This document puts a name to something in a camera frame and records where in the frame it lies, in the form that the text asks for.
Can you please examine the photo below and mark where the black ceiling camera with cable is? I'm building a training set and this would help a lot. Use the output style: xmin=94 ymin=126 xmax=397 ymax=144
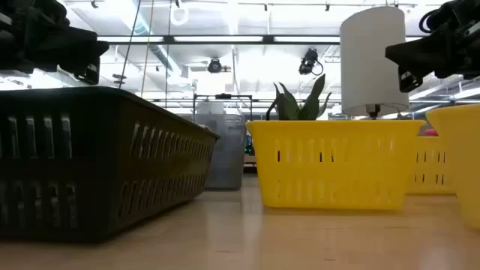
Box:
xmin=298 ymin=47 xmax=325 ymax=77

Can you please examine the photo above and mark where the white hanging ring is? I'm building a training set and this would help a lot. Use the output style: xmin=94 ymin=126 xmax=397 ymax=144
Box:
xmin=169 ymin=1 xmax=190 ymax=27

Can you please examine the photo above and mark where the thin black hanging cable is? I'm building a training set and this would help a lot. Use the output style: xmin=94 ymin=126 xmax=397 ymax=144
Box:
xmin=164 ymin=0 xmax=173 ymax=109

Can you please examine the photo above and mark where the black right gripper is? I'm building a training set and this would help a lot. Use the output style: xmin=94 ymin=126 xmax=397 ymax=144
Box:
xmin=385 ymin=0 xmax=480 ymax=93

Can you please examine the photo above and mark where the yellow slotted plastic basket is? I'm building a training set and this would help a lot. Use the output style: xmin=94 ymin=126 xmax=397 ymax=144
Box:
xmin=406 ymin=135 xmax=458 ymax=196
xmin=425 ymin=103 xmax=480 ymax=230
xmin=245 ymin=118 xmax=428 ymax=211

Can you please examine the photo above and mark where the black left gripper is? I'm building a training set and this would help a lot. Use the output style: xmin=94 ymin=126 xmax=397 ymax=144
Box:
xmin=0 ymin=0 xmax=110 ymax=86

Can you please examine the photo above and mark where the white background container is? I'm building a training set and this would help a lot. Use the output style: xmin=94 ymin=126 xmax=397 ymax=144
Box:
xmin=196 ymin=100 xmax=225 ymax=116

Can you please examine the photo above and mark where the grey translucent plastic basket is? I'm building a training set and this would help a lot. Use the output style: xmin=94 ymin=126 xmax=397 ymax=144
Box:
xmin=179 ymin=112 xmax=248 ymax=191

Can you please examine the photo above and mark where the black round ceiling spotlight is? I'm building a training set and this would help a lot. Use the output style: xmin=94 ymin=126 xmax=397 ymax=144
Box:
xmin=207 ymin=57 xmax=232 ymax=74

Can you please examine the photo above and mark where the tan hanging cable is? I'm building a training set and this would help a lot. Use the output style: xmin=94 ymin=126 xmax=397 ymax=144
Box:
xmin=139 ymin=0 xmax=155 ymax=98

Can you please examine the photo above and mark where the black slotted plastic basket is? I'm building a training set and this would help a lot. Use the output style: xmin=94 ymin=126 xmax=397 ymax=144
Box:
xmin=0 ymin=85 xmax=221 ymax=244

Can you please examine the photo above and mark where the green snake plant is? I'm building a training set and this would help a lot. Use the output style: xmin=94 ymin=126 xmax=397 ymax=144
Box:
xmin=272 ymin=73 xmax=333 ymax=122

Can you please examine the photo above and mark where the white shade wooden base lamp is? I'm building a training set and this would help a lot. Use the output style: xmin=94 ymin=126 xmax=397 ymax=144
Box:
xmin=339 ymin=5 xmax=410 ymax=121

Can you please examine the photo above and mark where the black ceiling light rail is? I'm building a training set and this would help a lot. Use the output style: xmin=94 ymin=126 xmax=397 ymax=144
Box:
xmin=97 ymin=34 xmax=425 ymax=46

